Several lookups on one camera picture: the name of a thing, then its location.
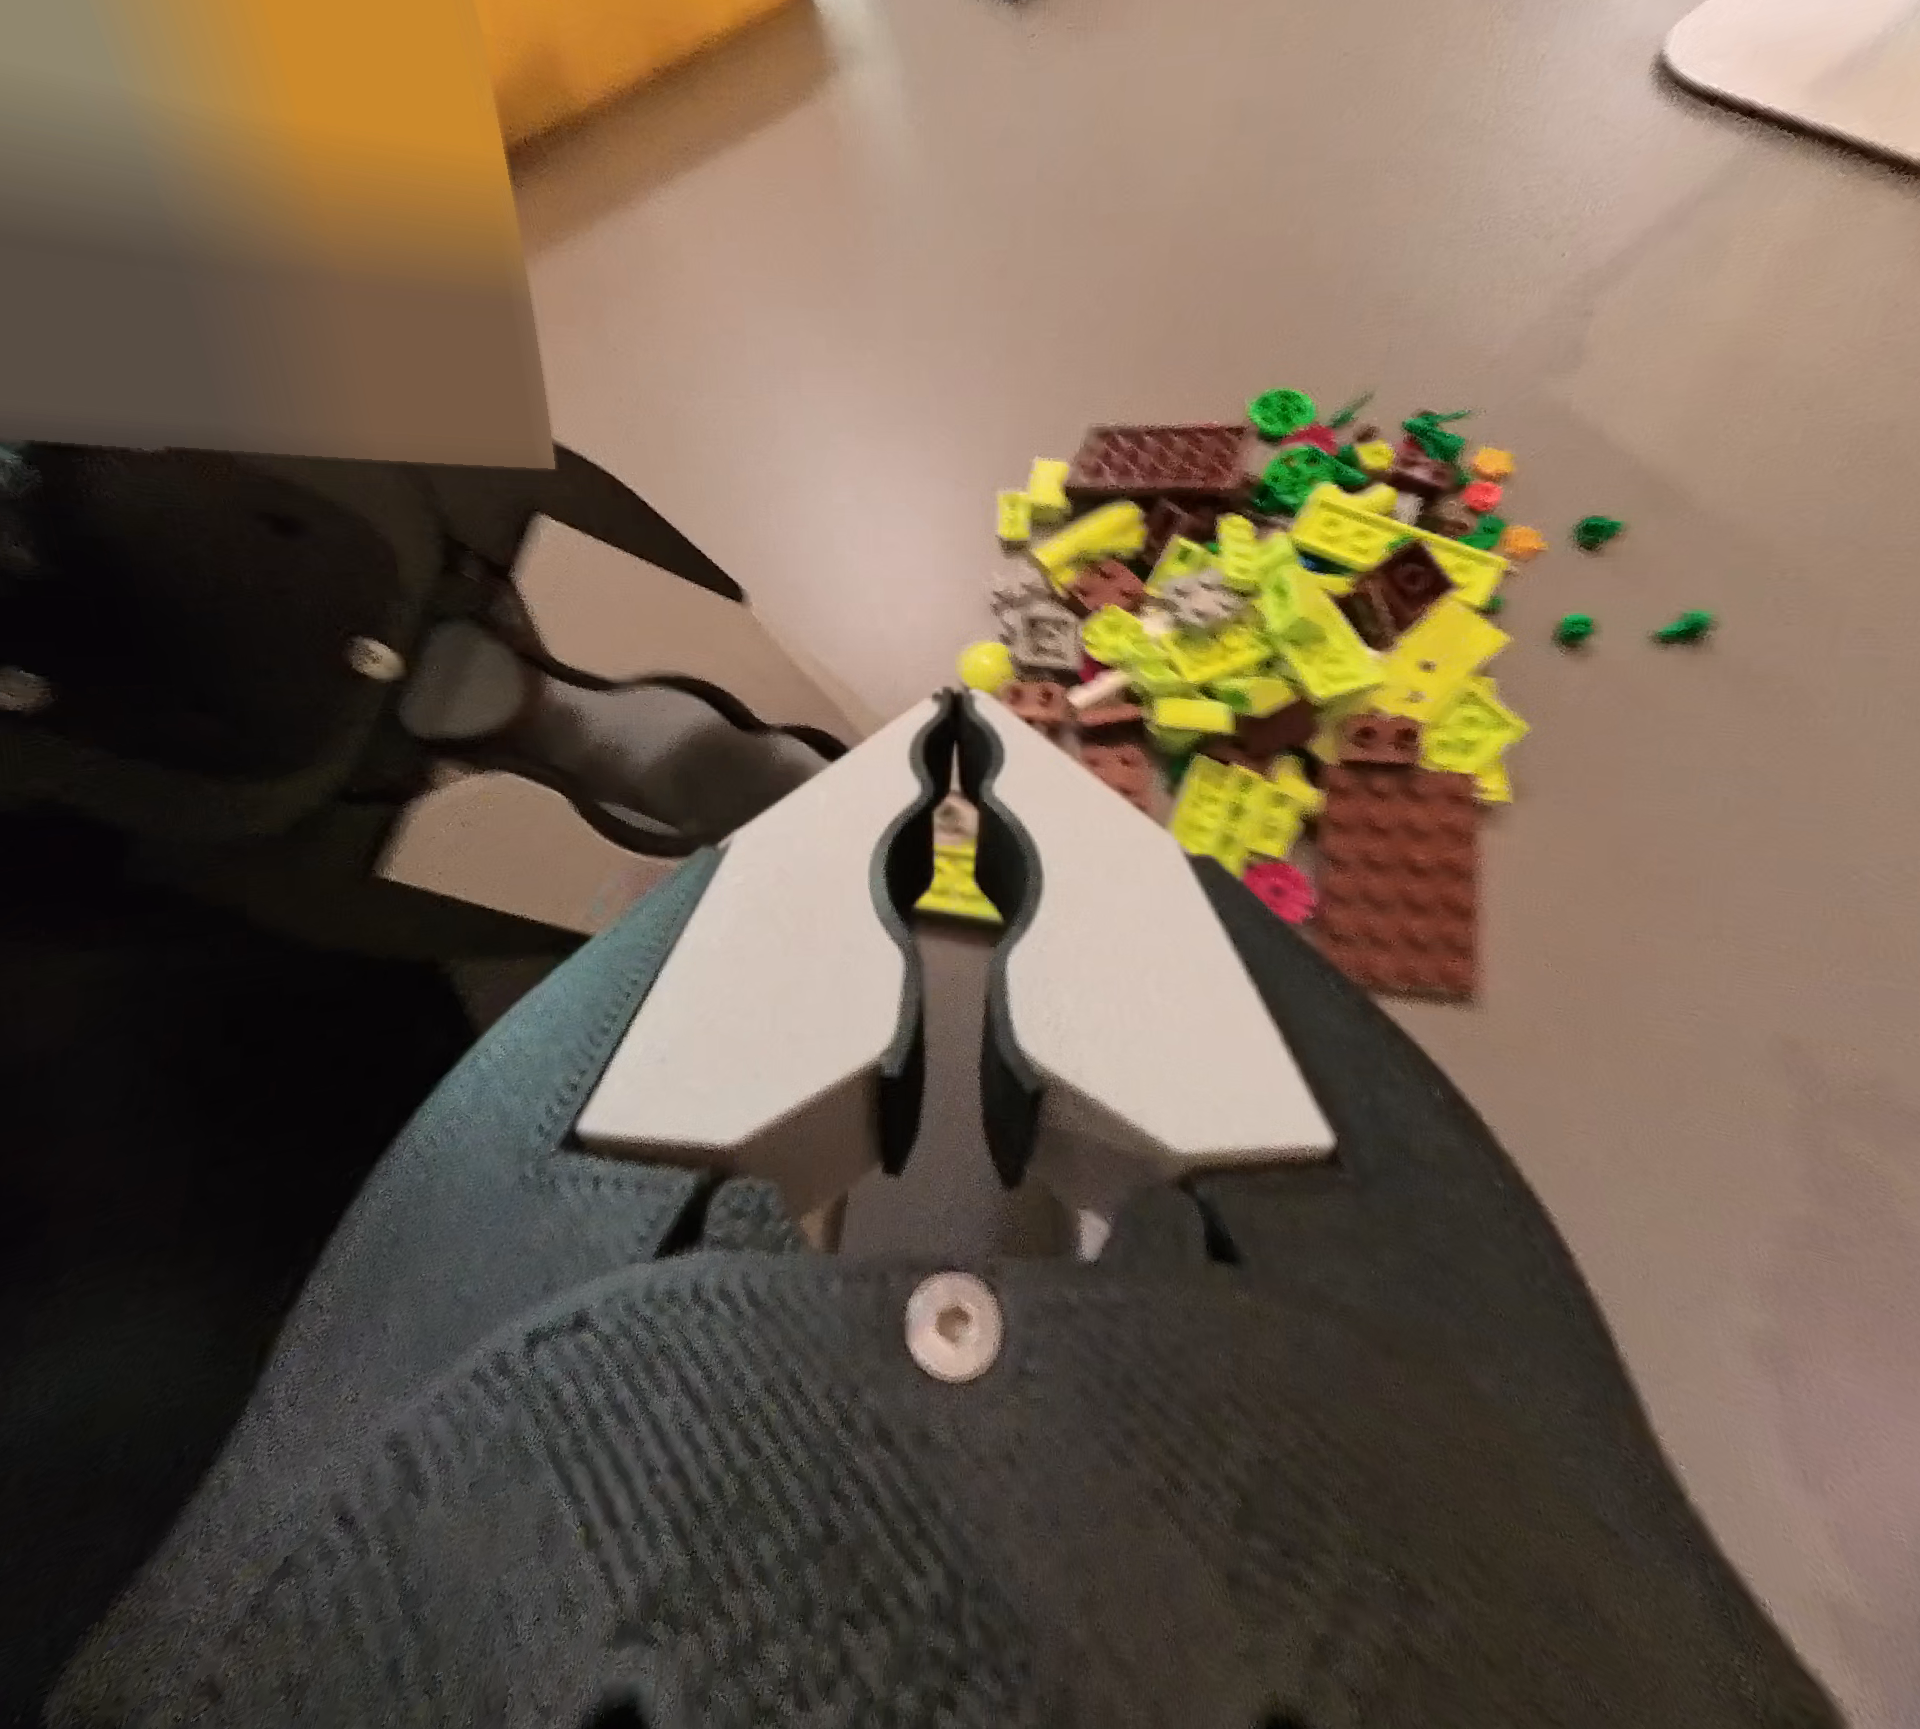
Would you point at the long lime green plate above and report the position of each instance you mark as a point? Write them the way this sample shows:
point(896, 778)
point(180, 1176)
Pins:
point(961, 882)

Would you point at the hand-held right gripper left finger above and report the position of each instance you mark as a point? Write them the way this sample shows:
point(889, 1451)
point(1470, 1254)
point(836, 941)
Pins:
point(750, 1009)

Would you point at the white lamp base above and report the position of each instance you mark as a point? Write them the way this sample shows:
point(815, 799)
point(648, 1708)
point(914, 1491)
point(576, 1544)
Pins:
point(1816, 34)

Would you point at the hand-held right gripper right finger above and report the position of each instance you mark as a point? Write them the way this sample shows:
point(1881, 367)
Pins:
point(1173, 1009)

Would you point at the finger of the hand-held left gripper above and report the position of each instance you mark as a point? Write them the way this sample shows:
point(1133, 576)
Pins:
point(705, 618)
point(495, 859)

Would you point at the pile of toy bricks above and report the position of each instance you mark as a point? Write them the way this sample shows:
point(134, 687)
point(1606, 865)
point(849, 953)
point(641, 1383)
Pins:
point(1291, 663)

